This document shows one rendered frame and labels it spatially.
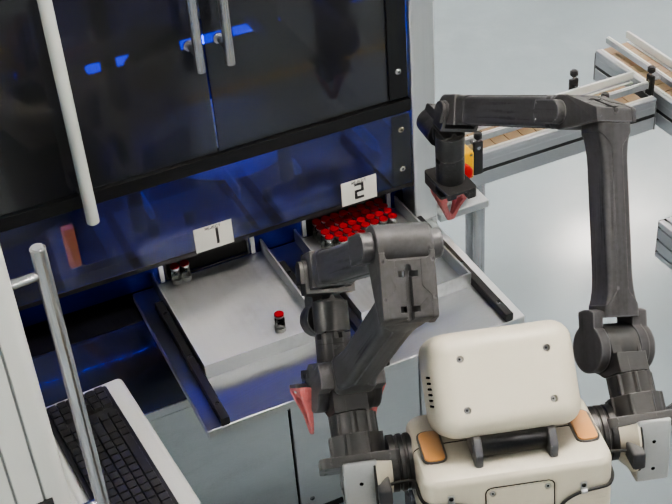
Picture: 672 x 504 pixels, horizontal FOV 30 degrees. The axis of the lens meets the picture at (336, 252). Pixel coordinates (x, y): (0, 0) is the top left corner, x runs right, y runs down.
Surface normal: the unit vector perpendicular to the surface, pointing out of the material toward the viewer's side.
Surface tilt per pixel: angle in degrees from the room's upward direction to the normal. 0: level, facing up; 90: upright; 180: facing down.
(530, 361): 48
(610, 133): 57
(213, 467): 90
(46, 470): 90
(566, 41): 0
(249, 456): 90
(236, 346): 0
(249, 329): 0
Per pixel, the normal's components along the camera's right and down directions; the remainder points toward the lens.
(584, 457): -0.03, -0.60
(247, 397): -0.07, -0.80
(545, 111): -0.91, 0.02
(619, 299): 0.41, -0.04
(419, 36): 0.42, 0.52
